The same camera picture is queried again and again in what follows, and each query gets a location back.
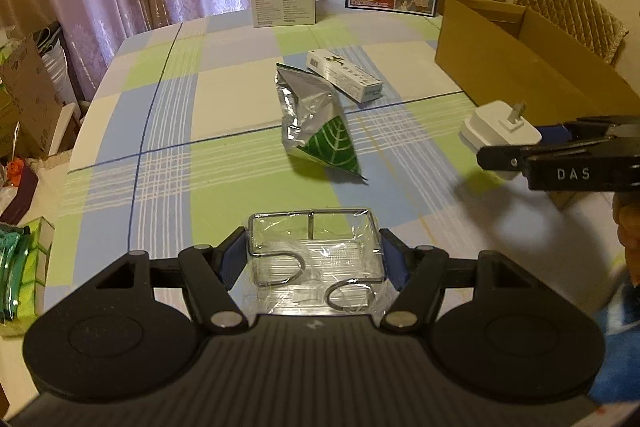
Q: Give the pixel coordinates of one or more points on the long white medicine box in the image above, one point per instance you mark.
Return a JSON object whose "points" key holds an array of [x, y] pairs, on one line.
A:
{"points": [[345, 74]]}

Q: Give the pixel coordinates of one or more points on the light green box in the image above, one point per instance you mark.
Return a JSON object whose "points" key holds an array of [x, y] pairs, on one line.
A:
{"points": [[42, 257]]}

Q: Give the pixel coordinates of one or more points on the brown cardboard box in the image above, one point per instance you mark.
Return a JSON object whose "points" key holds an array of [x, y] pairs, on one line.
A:
{"points": [[500, 57]]}

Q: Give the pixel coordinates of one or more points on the person's right hand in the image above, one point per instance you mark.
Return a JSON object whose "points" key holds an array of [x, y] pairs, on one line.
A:
{"points": [[630, 232]]}

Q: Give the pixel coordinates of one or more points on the silver green snack bag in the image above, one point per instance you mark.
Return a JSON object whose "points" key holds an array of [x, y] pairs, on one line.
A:
{"points": [[310, 117]]}

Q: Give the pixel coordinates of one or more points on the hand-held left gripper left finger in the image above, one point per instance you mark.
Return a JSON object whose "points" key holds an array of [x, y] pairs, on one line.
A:
{"points": [[232, 254]]}

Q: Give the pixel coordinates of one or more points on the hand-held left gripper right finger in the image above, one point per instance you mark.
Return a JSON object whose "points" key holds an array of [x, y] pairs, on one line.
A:
{"points": [[392, 257]]}

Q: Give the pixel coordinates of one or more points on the white power adapter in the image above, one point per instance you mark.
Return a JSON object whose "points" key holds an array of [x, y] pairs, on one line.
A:
{"points": [[495, 127]]}

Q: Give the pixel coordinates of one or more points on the dark green packet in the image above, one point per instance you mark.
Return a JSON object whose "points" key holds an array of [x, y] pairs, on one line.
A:
{"points": [[12, 267]]}

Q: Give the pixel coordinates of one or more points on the printed cardboard box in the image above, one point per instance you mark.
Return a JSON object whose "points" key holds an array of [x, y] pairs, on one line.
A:
{"points": [[25, 97]]}

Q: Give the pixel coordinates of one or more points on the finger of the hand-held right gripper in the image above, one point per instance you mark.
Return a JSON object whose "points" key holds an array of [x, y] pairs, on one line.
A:
{"points": [[500, 157], [552, 134]]}

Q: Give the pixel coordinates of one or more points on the dark red box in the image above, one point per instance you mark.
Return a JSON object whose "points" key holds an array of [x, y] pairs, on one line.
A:
{"points": [[20, 194]]}

